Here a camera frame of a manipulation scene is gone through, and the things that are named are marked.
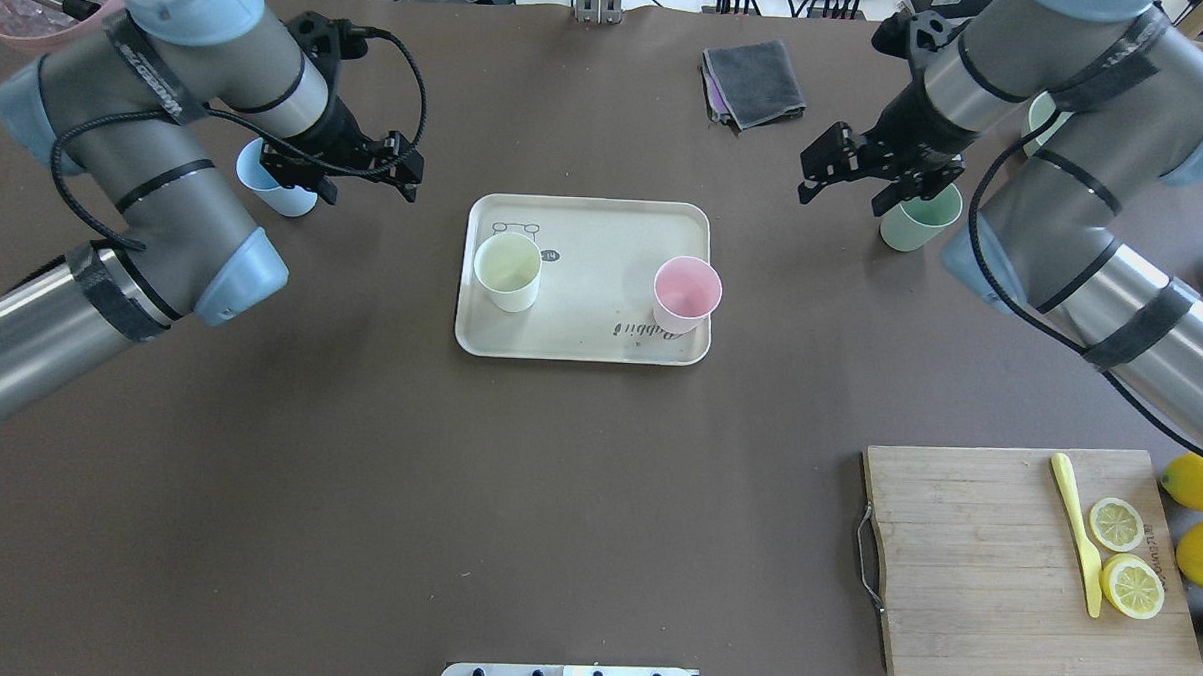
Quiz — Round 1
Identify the green bowl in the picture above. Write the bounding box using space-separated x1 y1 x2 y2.
1023 90 1071 158

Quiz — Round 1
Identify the lemon half slice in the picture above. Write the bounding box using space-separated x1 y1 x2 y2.
1088 497 1145 555
1100 553 1165 619

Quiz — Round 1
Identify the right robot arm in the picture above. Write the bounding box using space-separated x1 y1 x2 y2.
799 0 1203 453

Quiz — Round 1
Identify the wooden cutting board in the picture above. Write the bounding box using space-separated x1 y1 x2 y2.
863 445 1203 676

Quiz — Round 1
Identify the pink cloth under grey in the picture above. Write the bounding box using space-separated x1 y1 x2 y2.
701 63 731 124

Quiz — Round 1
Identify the blue plastic cup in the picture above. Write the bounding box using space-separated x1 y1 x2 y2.
235 138 318 218

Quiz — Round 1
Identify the yellow plastic knife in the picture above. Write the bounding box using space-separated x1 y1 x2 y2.
1050 451 1104 619

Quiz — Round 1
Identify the green plastic cup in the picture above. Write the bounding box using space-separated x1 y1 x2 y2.
879 183 962 253

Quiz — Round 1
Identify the pink plastic cup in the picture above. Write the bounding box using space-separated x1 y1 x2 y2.
652 256 723 336

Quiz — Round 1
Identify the cream plastic cup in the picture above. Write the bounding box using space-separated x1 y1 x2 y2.
473 232 543 313

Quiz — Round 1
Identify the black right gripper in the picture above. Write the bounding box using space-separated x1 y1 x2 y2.
796 11 970 219

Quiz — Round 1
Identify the cream rabbit tray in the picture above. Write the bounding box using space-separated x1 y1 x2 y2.
455 192 712 367

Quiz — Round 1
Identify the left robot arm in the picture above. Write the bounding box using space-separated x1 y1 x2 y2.
0 0 423 421

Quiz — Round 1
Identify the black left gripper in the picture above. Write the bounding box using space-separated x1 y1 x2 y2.
260 12 425 206

